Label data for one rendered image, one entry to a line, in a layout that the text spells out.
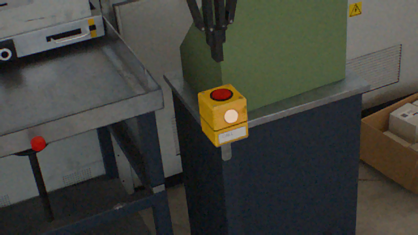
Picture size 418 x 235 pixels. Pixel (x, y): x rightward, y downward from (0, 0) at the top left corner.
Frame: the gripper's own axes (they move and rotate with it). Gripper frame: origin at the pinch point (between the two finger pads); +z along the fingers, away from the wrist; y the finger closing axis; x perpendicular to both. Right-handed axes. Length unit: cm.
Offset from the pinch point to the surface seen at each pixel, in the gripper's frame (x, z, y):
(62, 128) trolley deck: -19.2, 20.5, 31.4
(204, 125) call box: -2.1, 19.7, 3.6
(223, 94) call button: 0.6, 11.7, -0.5
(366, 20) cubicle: -86, 52, -101
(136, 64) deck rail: -26.1, 13.4, 10.2
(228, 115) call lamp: 4.6, 14.6, 0.5
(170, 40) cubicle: -85, 39, -19
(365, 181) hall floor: -52, 101, -79
